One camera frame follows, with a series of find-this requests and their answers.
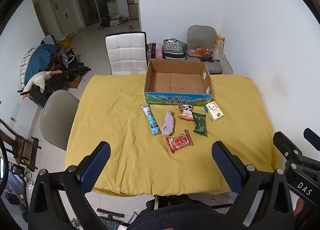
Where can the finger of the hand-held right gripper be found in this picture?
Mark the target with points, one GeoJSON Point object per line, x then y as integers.
{"type": "Point", "coordinates": [286, 145]}
{"type": "Point", "coordinates": [312, 138]}

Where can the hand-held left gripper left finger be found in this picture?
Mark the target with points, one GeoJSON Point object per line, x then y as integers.
{"type": "Point", "coordinates": [96, 167]}

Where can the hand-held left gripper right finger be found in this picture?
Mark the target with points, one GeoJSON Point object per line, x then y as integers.
{"type": "Point", "coordinates": [226, 167]}

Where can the green snack packet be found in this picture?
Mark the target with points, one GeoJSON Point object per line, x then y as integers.
{"type": "Point", "coordinates": [199, 125]}

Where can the red snack packet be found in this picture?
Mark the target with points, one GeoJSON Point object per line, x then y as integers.
{"type": "Point", "coordinates": [178, 142]}

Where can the yellow white tissue pack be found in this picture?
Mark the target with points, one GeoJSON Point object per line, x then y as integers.
{"type": "Point", "coordinates": [213, 112]}

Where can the panda print snack packet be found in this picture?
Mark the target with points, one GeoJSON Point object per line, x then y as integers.
{"type": "Point", "coordinates": [185, 112]}

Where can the purple sock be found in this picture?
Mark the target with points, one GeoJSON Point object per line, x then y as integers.
{"type": "Point", "coordinates": [168, 125]}

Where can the blue tube packet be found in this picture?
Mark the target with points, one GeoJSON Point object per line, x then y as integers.
{"type": "Point", "coordinates": [151, 120]}

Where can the yellow blanket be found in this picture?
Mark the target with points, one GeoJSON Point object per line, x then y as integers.
{"type": "Point", "coordinates": [125, 132]}

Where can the beige shell chair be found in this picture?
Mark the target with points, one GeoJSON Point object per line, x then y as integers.
{"type": "Point", "coordinates": [60, 117]}

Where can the person's dark clothing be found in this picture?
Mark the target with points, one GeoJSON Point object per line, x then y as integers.
{"type": "Point", "coordinates": [180, 215]}

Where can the dark wooden chair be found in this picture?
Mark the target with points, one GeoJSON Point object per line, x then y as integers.
{"type": "Point", "coordinates": [22, 145]}

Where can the small brown cardboard box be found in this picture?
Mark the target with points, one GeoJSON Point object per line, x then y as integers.
{"type": "Point", "coordinates": [75, 81]}

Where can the white goose plush toy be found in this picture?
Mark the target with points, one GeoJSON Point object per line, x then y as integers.
{"type": "Point", "coordinates": [37, 79]}

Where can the red round toy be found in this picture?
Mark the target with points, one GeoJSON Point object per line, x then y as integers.
{"type": "Point", "coordinates": [207, 55]}

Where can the white padded chair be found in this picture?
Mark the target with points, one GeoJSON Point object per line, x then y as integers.
{"type": "Point", "coordinates": [125, 52]}

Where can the yellow snack bag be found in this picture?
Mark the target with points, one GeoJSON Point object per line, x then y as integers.
{"type": "Point", "coordinates": [218, 47]}

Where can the orange packet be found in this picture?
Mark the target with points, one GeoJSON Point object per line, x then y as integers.
{"type": "Point", "coordinates": [200, 50]}

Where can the blue jacket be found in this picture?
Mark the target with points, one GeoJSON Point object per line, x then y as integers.
{"type": "Point", "coordinates": [37, 59]}

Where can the plaid cloth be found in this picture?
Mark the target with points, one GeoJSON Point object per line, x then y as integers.
{"type": "Point", "coordinates": [25, 62]}

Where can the yellow bucket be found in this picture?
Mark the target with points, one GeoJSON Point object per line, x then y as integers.
{"type": "Point", "coordinates": [64, 42]}

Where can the patterned tote bag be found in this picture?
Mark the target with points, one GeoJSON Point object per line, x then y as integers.
{"type": "Point", "coordinates": [175, 47]}

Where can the pink suitcase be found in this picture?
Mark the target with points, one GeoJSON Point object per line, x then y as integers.
{"type": "Point", "coordinates": [158, 51]}

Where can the grey cushioned chair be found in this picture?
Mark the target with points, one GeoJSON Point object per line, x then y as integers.
{"type": "Point", "coordinates": [200, 36]}

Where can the black floor bag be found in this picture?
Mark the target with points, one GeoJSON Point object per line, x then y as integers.
{"type": "Point", "coordinates": [105, 22]}

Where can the beige room door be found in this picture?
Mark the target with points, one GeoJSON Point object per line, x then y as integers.
{"type": "Point", "coordinates": [62, 12]}

